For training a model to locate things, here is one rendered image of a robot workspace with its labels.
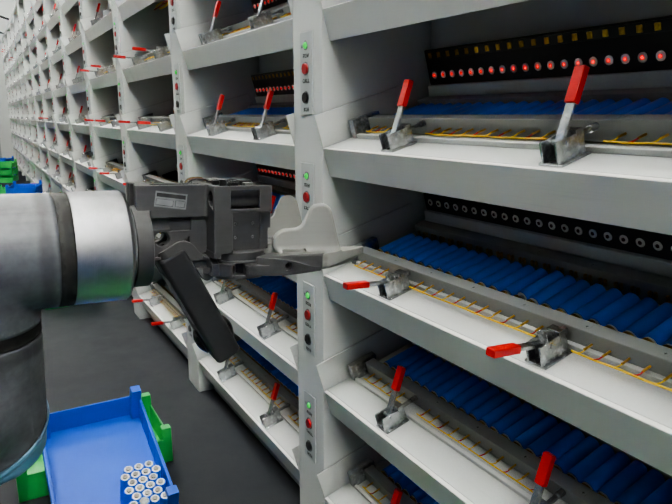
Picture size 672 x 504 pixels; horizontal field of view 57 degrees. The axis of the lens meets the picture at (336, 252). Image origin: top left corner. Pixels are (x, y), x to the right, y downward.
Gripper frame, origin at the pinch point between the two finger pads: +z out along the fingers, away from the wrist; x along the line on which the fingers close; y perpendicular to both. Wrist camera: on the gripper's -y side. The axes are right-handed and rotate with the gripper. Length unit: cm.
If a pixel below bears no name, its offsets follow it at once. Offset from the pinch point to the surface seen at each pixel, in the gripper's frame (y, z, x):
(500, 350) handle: -7.8, 10.7, -12.7
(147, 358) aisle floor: -59, 11, 132
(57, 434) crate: -51, -20, 77
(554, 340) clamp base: -7.7, 17.5, -13.2
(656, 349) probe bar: -6.4, 21.0, -21.5
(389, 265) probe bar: -7.1, 20.3, 19.2
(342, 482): -48, 21, 30
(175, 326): -49, 19, 127
